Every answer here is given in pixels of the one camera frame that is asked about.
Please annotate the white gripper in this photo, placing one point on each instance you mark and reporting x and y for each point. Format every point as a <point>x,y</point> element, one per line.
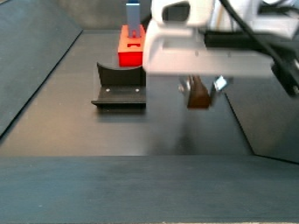
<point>216,37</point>

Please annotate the light blue rectangular peg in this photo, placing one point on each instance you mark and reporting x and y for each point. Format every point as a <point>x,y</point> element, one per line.
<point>132,12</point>

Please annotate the red peg board block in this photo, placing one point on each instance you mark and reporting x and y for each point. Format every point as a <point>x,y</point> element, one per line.
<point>130,48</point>

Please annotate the dark blue rectangular peg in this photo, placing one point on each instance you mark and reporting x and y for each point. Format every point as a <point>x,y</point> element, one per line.
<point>133,1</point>

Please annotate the black curved fixture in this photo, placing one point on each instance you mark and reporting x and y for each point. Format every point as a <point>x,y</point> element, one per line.
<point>121,86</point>

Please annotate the brown three-prong peg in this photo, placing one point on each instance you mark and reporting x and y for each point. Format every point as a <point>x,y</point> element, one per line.
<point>199,96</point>

